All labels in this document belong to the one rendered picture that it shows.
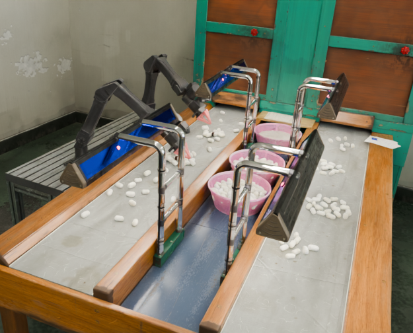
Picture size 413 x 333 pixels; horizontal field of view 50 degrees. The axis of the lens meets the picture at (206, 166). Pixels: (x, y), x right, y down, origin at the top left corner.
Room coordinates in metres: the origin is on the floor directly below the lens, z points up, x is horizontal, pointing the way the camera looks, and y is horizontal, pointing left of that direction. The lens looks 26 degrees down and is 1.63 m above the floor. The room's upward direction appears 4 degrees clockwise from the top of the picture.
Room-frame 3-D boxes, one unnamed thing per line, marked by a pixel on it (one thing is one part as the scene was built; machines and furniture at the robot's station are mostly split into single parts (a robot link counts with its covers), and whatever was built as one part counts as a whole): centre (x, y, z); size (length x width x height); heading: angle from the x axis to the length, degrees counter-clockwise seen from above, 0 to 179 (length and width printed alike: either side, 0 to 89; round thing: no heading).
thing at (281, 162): (1.92, -0.24, 0.72); 0.27 x 0.27 x 0.10
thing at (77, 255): (1.88, 0.14, 0.73); 1.81 x 0.30 x 0.02; 160
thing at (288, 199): (1.16, -0.27, 1.08); 0.62 x 0.08 x 0.07; 160
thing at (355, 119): (2.47, -0.80, 0.83); 0.30 x 0.06 x 0.07; 70
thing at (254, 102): (2.23, -0.14, 0.90); 0.20 x 0.19 x 0.45; 160
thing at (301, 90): (2.10, -0.52, 0.90); 0.20 x 0.19 x 0.45; 160
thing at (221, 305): (1.71, -0.34, 0.71); 1.81 x 0.05 x 0.11; 160
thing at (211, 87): (2.27, -0.07, 1.08); 0.62 x 0.08 x 0.07; 160
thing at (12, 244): (1.95, 0.33, 0.67); 1.81 x 0.12 x 0.19; 160
